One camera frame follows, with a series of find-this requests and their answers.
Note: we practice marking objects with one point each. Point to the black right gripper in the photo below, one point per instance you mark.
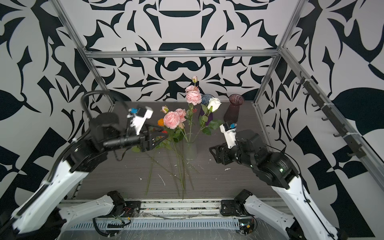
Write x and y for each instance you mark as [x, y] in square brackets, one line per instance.
[217, 154]

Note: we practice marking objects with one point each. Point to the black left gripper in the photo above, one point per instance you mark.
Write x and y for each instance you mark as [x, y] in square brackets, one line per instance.
[144, 139]

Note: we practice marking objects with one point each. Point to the pink carnation stem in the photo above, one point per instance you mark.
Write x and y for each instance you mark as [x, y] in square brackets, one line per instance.
[174, 123]
[193, 98]

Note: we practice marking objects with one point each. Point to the purple blue glass vase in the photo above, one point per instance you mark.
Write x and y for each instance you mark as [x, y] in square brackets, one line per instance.
[206, 98]

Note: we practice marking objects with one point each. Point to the white artificial rose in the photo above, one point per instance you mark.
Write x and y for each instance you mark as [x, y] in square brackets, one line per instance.
[213, 106]

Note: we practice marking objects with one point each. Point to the clear ribbed glass vase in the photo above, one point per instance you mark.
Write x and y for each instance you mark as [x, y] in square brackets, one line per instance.
[190, 151]

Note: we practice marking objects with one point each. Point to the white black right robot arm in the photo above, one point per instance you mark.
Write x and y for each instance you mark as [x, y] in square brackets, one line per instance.
[276, 169]

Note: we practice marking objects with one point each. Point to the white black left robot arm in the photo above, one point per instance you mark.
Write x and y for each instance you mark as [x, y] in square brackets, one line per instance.
[40, 217]

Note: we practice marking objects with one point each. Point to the smoky pink glass vase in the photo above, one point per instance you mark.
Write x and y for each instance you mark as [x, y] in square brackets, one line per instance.
[232, 113]

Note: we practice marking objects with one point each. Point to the orange artificial rose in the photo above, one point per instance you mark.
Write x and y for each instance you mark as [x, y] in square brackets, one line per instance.
[161, 123]

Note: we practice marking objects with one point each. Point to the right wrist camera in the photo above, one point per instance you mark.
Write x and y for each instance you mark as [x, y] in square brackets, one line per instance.
[229, 131]

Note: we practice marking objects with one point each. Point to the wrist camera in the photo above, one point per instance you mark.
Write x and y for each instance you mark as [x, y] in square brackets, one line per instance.
[136, 118]
[229, 131]

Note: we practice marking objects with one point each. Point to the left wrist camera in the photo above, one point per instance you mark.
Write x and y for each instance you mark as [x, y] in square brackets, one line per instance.
[136, 118]

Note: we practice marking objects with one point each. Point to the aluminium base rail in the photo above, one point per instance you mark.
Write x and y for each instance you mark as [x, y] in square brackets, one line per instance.
[172, 208]

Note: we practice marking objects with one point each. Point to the white slotted cable duct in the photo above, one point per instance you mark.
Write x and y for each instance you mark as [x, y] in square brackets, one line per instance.
[170, 224]

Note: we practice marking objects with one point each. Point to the aluminium frame crossbar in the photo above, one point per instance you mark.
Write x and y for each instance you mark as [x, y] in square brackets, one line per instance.
[180, 54]

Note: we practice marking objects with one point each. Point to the grey wall hook rail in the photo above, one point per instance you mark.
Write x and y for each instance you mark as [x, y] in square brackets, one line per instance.
[333, 115]

